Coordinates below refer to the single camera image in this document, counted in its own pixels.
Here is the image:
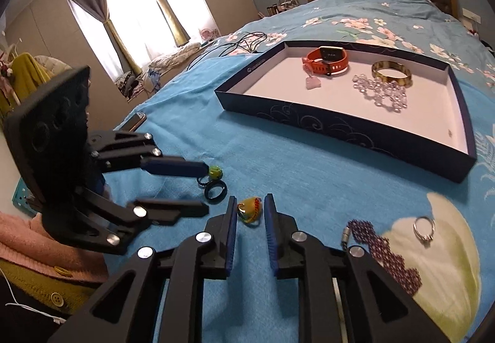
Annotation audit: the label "purple bead bracelet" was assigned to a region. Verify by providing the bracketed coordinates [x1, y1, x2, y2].
[340, 218, 424, 296]

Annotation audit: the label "black ring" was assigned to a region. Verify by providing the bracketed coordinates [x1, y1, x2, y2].
[203, 179, 229, 206]

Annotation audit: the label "silver ring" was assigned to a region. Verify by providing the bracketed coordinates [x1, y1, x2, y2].
[412, 215, 437, 248]

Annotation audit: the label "yellow beaded ring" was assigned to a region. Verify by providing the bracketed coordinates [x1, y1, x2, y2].
[236, 195, 265, 228]

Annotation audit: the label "pink pendant charm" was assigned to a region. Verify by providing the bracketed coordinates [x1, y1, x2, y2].
[305, 71, 321, 90]

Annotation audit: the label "clear crystal bead bracelet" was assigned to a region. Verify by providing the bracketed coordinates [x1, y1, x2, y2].
[351, 72, 409, 112]

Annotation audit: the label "tortoiseshell bangle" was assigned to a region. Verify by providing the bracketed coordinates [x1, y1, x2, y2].
[372, 60, 413, 88]

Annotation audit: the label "orange smart watch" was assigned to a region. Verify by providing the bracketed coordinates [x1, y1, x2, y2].
[302, 46, 349, 76]

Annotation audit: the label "pink sleeve forearm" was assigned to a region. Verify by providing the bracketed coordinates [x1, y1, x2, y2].
[0, 213, 108, 283]

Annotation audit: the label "clothes on window sill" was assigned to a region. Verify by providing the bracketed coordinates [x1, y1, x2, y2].
[114, 43, 205, 101]

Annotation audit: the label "blue floral blanket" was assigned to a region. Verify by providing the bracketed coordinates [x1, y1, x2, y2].
[105, 56, 494, 342]

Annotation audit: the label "navy tray white inside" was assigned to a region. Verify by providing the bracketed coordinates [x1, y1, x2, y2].
[215, 40, 476, 183]

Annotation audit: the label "teal floral duvet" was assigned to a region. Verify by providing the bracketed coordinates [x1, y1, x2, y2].
[211, 0, 494, 97]

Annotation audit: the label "black cables on bed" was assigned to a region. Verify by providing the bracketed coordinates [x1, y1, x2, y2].
[185, 31, 270, 72]

